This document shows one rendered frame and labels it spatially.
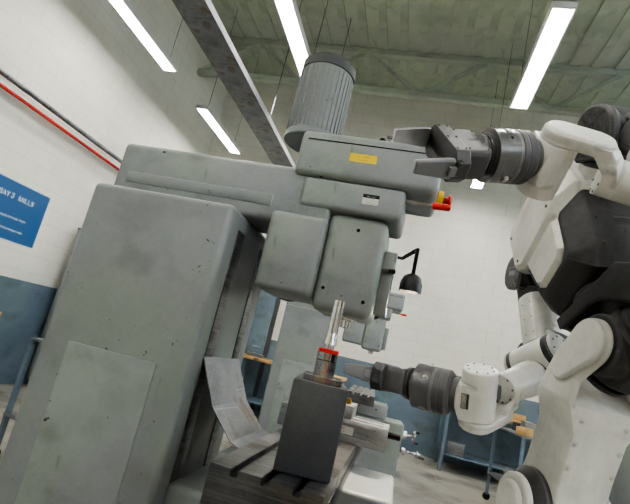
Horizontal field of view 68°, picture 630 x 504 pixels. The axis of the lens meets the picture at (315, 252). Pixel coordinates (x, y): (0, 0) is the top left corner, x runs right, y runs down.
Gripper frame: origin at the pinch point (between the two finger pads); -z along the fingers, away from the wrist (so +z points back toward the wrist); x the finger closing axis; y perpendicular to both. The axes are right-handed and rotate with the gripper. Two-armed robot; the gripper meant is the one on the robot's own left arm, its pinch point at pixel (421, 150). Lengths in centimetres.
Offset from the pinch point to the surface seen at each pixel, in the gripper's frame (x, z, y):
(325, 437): -14, -8, -58
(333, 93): 96, 8, -26
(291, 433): -12, -15, -59
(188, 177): 83, -41, -56
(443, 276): 480, 346, -456
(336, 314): 8.5, -3.9, -45.6
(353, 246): 48, 11, -57
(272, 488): -23, -20, -59
